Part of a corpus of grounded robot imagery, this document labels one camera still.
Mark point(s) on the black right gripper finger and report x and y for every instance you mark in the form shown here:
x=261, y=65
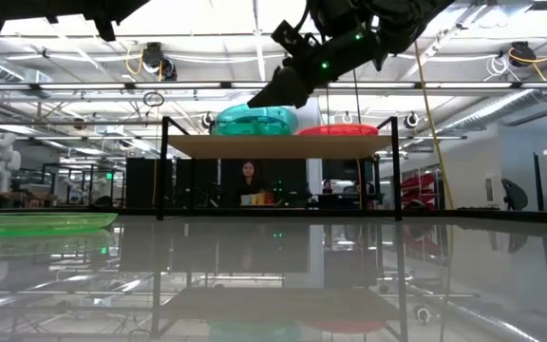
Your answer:
x=285, y=90

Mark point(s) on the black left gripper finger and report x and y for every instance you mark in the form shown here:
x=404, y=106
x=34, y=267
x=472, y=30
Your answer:
x=107, y=29
x=98, y=8

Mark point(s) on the translucent blue plate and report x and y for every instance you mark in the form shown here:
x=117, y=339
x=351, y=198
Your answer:
x=254, y=114

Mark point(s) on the translucent green plate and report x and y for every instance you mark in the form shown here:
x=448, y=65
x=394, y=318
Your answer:
x=254, y=130
x=36, y=225

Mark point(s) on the translucent orange plate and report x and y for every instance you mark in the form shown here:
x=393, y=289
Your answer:
x=339, y=134

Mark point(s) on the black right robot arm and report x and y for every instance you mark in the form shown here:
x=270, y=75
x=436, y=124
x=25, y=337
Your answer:
x=397, y=19

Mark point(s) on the wooden shelf board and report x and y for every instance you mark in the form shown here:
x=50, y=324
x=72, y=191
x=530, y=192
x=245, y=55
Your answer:
x=278, y=147

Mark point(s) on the overhead light bar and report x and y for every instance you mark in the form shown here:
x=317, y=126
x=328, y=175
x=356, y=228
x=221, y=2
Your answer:
x=183, y=85

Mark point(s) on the person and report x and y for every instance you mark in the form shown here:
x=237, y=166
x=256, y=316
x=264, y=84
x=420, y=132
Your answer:
x=249, y=178
x=327, y=186

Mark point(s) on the orange block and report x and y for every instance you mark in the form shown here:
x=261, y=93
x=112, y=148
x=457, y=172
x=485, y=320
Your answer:
x=270, y=198

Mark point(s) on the yellow block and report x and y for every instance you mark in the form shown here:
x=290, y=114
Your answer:
x=260, y=199

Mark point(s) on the pale block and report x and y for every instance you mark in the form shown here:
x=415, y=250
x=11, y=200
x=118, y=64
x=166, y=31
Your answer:
x=246, y=200

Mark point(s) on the white robot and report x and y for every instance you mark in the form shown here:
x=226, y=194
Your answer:
x=0, y=161

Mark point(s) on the red background object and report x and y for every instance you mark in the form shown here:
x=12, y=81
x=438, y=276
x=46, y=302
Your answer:
x=418, y=190

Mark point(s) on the dark office chair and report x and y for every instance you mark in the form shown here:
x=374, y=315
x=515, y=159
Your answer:
x=514, y=195

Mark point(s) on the black upright panel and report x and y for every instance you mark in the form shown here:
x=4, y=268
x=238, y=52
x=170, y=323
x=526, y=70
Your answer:
x=538, y=180

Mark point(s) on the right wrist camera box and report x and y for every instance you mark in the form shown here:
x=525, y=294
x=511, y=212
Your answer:
x=292, y=40

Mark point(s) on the black frame wooden shelf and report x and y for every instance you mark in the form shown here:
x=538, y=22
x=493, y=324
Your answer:
x=163, y=166

